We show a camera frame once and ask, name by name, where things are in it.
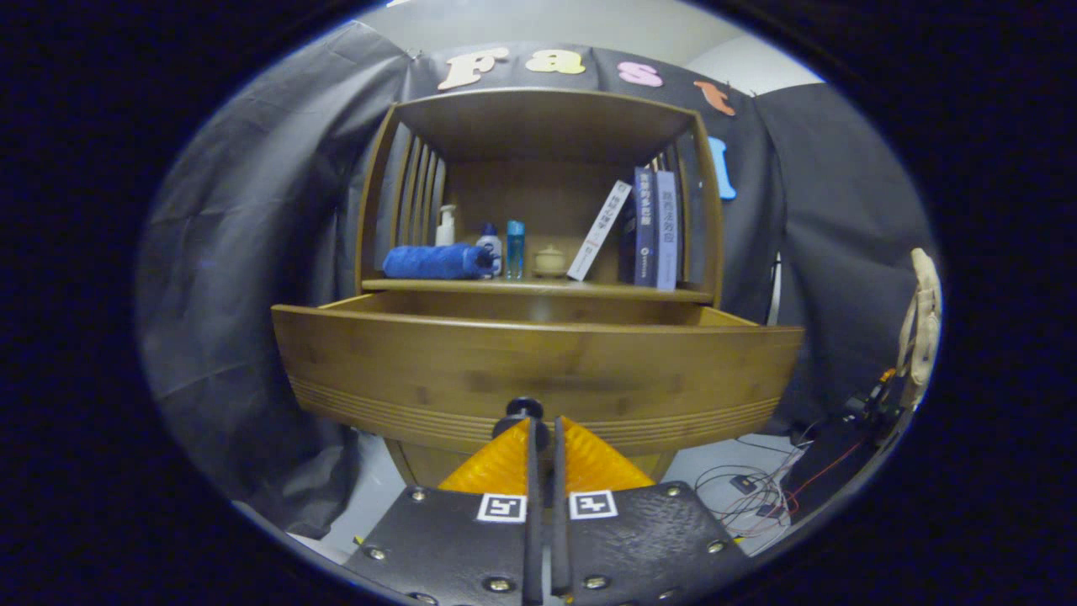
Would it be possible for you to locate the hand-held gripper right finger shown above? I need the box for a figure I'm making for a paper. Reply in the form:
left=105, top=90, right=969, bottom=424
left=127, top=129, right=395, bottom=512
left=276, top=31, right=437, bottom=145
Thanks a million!
left=551, top=415, right=754, bottom=606

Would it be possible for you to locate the wooden countertop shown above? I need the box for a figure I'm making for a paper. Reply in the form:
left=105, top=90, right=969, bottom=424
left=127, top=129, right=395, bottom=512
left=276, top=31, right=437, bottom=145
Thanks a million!
left=362, top=268, right=714, bottom=304

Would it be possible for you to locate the white bottle with blue cap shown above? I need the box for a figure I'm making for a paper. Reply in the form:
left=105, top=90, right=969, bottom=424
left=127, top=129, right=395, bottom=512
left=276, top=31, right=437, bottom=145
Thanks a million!
left=476, top=223, right=503, bottom=277

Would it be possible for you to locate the wooden cabinet with open shelf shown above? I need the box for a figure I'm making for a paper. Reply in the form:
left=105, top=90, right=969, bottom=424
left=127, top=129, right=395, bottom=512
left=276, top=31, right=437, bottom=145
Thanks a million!
left=355, top=87, right=726, bottom=489

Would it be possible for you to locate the blue folded towel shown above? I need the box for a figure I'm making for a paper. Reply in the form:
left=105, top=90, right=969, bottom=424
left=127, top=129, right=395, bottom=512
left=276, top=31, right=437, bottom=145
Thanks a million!
left=382, top=243, right=496, bottom=280

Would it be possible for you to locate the white book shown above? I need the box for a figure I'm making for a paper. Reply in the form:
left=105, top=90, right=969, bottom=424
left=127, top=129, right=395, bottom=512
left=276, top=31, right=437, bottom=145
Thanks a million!
left=567, top=179, right=633, bottom=282

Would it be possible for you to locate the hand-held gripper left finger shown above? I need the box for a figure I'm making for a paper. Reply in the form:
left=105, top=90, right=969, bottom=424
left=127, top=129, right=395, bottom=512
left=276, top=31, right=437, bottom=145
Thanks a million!
left=341, top=417, right=544, bottom=606

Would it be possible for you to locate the pale purple book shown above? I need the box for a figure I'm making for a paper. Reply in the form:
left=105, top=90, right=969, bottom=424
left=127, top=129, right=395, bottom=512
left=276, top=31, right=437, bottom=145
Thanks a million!
left=655, top=171, right=679, bottom=292

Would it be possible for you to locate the dark blue book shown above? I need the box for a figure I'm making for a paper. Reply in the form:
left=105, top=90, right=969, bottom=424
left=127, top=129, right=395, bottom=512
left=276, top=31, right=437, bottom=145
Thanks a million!
left=618, top=167, right=657, bottom=289

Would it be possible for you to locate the tangle of thin cables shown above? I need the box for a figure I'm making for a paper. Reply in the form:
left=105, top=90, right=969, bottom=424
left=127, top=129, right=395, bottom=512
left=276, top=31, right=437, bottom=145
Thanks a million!
left=694, top=433, right=842, bottom=540

